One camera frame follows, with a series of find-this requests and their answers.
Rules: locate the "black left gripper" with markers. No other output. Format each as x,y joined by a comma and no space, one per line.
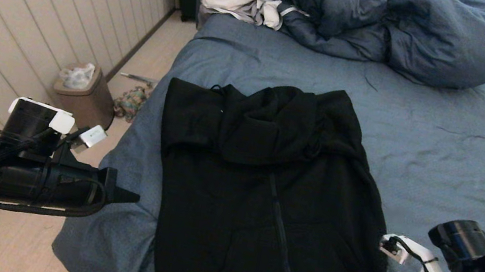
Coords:
106,187

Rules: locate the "black hoodie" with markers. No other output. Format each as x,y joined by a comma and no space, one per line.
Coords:
269,210

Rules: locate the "brown trash bin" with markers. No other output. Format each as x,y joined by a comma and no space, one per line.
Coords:
92,109

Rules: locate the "thin metal stick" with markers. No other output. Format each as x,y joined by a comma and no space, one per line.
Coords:
138,78

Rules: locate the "clear plastic bin bag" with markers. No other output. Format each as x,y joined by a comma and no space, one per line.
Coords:
77,77

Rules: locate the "blue-sheeted bed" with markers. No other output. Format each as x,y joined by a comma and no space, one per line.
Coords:
446,142

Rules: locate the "dark blue duvet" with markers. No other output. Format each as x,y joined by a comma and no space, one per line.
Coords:
439,41

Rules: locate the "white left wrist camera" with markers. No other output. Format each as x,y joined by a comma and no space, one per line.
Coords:
90,136

